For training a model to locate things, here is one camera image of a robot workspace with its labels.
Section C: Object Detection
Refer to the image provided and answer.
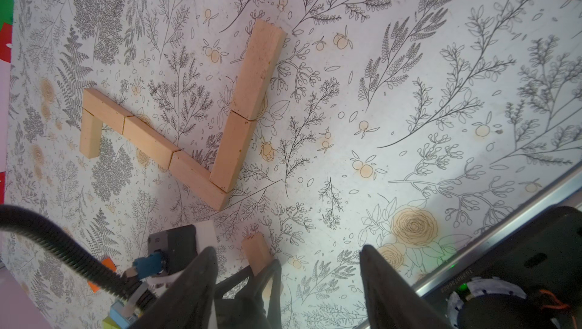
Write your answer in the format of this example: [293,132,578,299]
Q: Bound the orange wooden block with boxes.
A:
[87,256,117,293]

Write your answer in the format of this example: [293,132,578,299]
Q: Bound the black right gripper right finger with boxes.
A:
[359,245,449,328]

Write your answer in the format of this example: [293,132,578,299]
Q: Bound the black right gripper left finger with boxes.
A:
[130,247,218,328]

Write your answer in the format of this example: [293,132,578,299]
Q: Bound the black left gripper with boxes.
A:
[214,259,282,328]

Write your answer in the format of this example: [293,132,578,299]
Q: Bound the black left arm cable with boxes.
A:
[0,205,156,312]

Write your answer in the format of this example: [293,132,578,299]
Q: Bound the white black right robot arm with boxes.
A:
[133,206,581,328]

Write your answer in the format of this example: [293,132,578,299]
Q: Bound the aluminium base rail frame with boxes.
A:
[409,165,581,328]

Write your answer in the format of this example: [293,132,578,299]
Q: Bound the natural wooden block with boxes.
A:
[242,233,274,276]
[210,112,256,192]
[83,88,133,135]
[80,109,103,159]
[230,19,286,121]
[123,116,180,169]
[169,150,230,212]

